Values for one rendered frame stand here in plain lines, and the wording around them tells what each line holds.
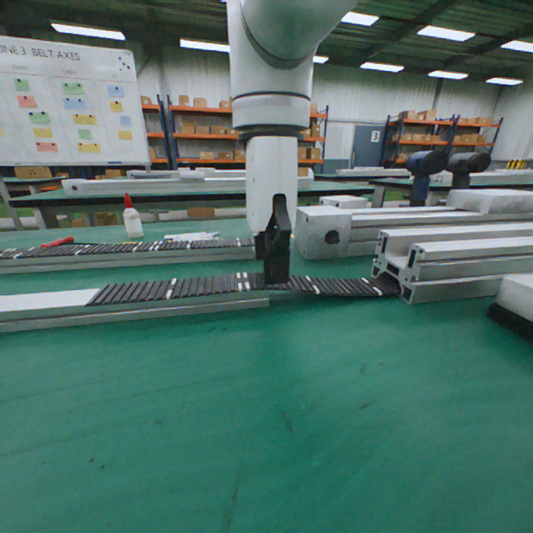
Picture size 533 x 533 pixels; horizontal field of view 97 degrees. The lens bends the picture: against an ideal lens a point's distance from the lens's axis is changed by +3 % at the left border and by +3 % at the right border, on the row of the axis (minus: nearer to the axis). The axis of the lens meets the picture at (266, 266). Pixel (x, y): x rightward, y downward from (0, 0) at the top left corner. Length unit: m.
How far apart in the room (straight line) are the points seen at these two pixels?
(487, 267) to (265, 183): 0.34
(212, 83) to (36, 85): 8.23
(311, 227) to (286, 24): 0.33
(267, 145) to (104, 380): 0.27
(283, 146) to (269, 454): 0.26
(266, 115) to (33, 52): 3.25
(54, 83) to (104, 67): 0.47
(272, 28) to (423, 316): 0.34
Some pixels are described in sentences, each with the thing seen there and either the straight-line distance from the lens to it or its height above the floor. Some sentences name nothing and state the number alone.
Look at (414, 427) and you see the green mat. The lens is 0.25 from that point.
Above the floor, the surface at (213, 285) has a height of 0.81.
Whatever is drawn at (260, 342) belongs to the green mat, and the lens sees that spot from 0.28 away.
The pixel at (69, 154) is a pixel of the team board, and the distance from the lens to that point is 3.33.
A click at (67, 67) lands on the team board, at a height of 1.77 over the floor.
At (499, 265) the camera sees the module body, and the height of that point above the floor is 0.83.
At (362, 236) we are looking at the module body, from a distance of 0.54.
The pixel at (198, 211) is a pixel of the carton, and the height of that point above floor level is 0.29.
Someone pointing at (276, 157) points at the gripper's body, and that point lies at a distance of 0.26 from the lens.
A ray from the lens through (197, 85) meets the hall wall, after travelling 11.06.
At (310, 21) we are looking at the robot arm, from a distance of 0.22.
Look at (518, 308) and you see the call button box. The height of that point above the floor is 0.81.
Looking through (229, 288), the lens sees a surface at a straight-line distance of 0.32.
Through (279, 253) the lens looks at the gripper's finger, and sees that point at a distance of 0.26.
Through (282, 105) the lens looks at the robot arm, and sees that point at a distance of 0.27.
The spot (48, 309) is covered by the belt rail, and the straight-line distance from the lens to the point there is 0.39.
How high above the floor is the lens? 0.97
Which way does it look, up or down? 24 degrees down
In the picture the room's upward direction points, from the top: straight up
